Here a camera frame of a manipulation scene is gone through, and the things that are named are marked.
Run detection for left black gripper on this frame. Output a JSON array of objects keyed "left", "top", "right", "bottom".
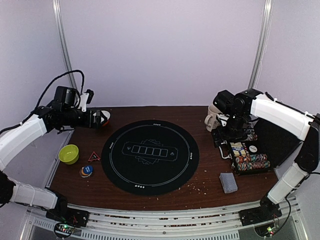
[{"left": 62, "top": 108, "right": 107, "bottom": 129}]

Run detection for blue small blind button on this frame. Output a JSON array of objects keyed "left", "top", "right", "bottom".
[{"left": 81, "top": 165, "right": 93, "bottom": 176}]

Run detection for orange big blind button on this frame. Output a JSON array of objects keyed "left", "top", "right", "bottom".
[{"left": 79, "top": 167, "right": 92, "bottom": 178}]

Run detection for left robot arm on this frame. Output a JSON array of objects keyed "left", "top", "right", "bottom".
[{"left": 0, "top": 106, "right": 111, "bottom": 222}]

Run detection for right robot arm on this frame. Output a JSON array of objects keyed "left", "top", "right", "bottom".
[{"left": 212, "top": 88, "right": 320, "bottom": 225}]

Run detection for orange white bowl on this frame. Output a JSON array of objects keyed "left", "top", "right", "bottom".
[{"left": 96, "top": 110, "right": 111, "bottom": 128}]

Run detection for cream ceramic mug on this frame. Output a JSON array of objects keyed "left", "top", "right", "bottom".
[{"left": 204, "top": 104, "right": 221, "bottom": 132}]

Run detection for black poker chip case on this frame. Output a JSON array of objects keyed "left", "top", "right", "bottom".
[{"left": 218, "top": 119, "right": 302, "bottom": 175}]

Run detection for red black triangle token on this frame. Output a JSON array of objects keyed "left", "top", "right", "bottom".
[{"left": 88, "top": 151, "right": 101, "bottom": 163}]

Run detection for lime green bowl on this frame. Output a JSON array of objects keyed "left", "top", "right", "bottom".
[{"left": 58, "top": 144, "right": 79, "bottom": 165}]

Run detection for grey card deck box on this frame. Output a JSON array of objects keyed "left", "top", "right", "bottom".
[{"left": 219, "top": 172, "right": 238, "bottom": 194}]

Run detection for round black poker mat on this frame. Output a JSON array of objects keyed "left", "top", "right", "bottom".
[{"left": 101, "top": 120, "right": 200, "bottom": 196}]

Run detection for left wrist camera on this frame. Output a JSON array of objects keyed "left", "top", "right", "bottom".
[{"left": 78, "top": 89, "right": 94, "bottom": 112}]

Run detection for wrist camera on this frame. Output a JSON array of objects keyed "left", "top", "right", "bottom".
[
  {"left": 78, "top": 89, "right": 94, "bottom": 112},
  {"left": 212, "top": 90, "right": 235, "bottom": 114}
]

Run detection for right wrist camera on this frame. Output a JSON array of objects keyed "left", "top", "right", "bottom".
[{"left": 212, "top": 90, "right": 235, "bottom": 114}]

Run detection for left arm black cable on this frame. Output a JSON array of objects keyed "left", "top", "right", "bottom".
[{"left": 32, "top": 70, "right": 85, "bottom": 113}]

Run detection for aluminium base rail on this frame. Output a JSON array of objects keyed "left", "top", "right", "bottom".
[{"left": 18, "top": 197, "right": 310, "bottom": 240}]

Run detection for right aluminium frame post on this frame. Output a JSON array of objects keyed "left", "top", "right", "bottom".
[{"left": 248, "top": 0, "right": 274, "bottom": 88}]

